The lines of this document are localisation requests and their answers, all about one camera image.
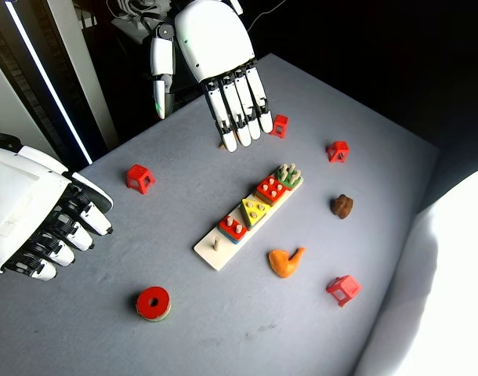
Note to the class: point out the red toy stool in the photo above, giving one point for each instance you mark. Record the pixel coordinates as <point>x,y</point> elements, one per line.
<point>337,150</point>
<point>280,126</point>
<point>139,178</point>
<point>344,290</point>

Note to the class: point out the grey table cloth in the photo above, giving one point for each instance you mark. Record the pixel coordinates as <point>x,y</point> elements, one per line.
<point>184,344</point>

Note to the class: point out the brown toy food lump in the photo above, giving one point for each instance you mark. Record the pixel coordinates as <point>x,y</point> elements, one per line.
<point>342,205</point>

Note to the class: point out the white post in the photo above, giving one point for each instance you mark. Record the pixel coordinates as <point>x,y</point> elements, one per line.
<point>86,70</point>

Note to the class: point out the white cloth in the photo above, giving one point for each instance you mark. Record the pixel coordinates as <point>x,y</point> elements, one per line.
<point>439,293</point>

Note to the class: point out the wooden shape sorter board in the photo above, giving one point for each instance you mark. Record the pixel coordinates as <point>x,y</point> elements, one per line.
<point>207,250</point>

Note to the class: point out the orange toy chicken drumstick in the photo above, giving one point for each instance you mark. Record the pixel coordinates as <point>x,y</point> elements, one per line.
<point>284,262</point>

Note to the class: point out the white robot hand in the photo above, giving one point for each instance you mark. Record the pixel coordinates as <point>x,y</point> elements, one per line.
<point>213,39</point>
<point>23,203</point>

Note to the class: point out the white panel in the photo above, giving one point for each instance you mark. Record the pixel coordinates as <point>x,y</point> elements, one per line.
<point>11,109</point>

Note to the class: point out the white light strip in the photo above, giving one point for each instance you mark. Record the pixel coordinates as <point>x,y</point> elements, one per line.
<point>47,78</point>

